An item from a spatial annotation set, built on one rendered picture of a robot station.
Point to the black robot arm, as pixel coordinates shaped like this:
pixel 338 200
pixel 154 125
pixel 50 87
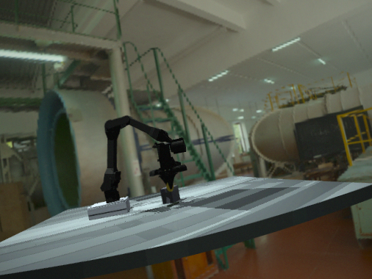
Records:
pixel 112 176

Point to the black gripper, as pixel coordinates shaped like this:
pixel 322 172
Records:
pixel 168 175

